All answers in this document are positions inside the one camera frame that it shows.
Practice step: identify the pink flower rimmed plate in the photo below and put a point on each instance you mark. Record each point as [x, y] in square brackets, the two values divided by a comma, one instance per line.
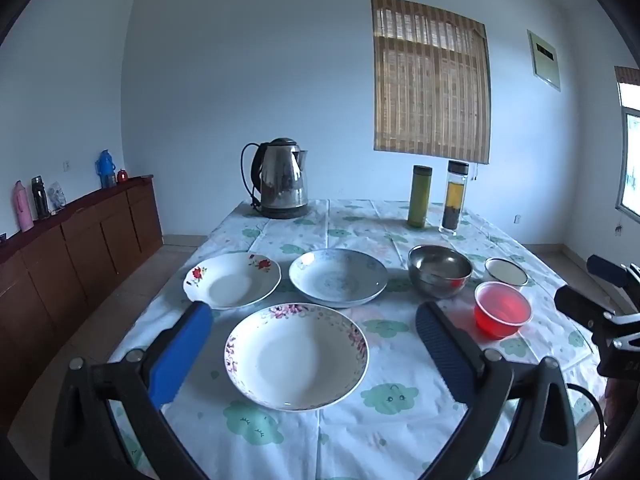
[295, 360]

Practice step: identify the pale wall panel box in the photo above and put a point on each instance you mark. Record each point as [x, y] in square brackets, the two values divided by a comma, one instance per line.
[544, 60]

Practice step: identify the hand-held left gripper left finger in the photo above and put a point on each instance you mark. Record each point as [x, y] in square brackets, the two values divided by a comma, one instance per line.
[182, 350]

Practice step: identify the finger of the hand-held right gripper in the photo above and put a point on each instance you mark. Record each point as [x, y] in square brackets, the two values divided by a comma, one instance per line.
[606, 267]
[575, 305]

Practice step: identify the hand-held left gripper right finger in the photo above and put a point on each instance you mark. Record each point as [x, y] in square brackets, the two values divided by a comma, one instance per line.
[445, 350]

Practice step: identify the bright window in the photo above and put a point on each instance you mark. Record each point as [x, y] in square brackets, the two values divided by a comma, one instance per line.
[631, 160]

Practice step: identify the clear plastic bag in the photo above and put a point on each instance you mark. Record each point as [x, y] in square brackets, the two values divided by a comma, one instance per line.
[56, 196]

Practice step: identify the pink bottle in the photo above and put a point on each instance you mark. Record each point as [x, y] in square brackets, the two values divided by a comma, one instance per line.
[23, 207]

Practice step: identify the red flower white plate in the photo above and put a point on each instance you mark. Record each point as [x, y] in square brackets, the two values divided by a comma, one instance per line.
[232, 287]

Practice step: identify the red plastic cup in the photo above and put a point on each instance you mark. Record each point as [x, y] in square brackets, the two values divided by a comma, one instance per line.
[500, 310]

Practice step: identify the stainless steel bowl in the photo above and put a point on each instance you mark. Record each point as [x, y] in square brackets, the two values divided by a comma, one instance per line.
[440, 272]

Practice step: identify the dark kettle base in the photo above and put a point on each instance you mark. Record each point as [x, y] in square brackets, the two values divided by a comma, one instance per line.
[282, 212]

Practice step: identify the brown wooden sideboard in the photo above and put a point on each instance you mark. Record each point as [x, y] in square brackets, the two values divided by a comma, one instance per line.
[65, 260]

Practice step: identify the small bamboo blind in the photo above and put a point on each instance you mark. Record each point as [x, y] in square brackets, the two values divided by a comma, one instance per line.
[629, 85]

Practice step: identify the glass tea bottle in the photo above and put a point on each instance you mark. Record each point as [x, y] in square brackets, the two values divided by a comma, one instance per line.
[453, 200]

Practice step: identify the stainless steel electric kettle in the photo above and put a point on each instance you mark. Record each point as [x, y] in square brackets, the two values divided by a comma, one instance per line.
[280, 180]

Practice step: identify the green thermos bottle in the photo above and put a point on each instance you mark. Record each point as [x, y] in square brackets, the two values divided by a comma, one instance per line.
[419, 195]

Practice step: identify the blue bottle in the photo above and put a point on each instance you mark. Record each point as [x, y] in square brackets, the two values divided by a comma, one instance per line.
[105, 170]

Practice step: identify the blue patterned plate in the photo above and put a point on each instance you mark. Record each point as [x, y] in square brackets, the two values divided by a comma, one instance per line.
[337, 277]

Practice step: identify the small red ornament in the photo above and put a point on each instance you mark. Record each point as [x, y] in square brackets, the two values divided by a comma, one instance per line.
[122, 176]

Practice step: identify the black bottle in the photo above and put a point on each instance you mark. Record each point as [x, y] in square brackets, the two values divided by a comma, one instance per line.
[40, 200]

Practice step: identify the large bamboo window blind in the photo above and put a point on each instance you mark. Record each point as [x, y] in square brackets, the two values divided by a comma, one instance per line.
[430, 85]

